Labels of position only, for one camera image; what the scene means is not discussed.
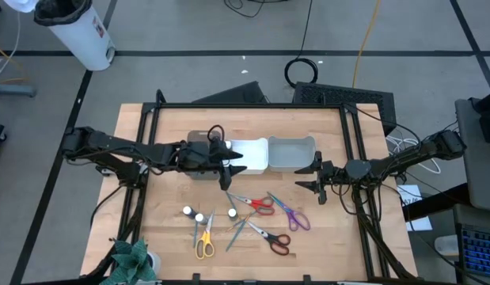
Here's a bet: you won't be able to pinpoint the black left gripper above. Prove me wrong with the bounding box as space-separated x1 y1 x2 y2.
179 138 248 191

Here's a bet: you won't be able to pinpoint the white plant pot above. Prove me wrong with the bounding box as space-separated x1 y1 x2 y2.
146 251 163 277

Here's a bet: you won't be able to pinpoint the black floor cable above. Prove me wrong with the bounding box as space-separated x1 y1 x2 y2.
222 0 293 19

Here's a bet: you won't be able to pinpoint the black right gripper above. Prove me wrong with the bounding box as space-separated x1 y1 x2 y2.
294 151 347 205

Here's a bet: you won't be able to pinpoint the white trash can lid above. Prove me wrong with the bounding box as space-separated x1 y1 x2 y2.
2 0 40 13

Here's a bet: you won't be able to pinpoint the purple handled scissors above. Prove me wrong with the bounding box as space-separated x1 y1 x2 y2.
267 192 311 233

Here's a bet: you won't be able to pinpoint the yellow handled scissors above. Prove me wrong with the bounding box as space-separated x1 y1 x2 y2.
195 209 216 260

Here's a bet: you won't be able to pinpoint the white plastic bin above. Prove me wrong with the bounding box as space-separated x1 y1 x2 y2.
227 137 269 176

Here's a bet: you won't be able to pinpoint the white floor cable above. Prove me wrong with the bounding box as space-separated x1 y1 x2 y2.
0 10 23 84

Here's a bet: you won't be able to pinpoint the black and red scissors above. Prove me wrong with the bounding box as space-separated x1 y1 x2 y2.
246 220 292 257

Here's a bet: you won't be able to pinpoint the black coiled cable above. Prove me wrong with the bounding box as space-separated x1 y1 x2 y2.
283 0 320 89

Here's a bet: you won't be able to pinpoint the grey desk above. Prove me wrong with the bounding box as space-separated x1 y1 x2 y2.
454 97 490 213

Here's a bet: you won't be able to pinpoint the black mesh computer case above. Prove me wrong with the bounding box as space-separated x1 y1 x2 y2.
292 82 398 136

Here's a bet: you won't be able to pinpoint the grey metal floor base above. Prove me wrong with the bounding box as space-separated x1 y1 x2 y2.
0 80 37 98

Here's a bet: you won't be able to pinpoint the backlit keyboard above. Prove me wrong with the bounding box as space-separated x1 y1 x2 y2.
457 222 490 279

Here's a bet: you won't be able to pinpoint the red handled scissors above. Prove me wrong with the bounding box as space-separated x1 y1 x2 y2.
227 192 276 217

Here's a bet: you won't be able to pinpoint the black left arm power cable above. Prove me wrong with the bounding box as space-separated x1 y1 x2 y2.
89 184 126 229

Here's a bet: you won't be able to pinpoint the black aluminium table frame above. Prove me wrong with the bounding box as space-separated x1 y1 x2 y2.
80 89 418 285

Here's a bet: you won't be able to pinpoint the black flat panel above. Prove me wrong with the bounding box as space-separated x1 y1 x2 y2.
192 81 269 105

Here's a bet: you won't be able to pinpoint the white trash can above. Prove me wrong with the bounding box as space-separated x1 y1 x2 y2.
46 6 117 71

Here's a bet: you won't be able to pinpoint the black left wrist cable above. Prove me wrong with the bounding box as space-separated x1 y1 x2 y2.
206 123 226 144

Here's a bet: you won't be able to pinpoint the smoky translucent plastic bin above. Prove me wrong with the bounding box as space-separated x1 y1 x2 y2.
184 129 222 181

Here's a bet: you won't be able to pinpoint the grey plastic bin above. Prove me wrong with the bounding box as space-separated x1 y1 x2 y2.
267 135 317 173

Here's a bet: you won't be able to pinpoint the black trash bag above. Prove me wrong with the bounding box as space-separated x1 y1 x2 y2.
33 0 93 28

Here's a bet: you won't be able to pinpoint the white paper sheet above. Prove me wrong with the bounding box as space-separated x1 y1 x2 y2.
397 184 434 233

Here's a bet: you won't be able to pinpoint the green potted plant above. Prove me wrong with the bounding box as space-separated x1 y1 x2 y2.
98 236 158 285

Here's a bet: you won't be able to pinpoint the white cable bundle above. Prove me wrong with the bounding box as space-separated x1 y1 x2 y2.
385 134 443 175

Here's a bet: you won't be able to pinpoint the yellow cable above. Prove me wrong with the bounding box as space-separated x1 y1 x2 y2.
351 0 383 89

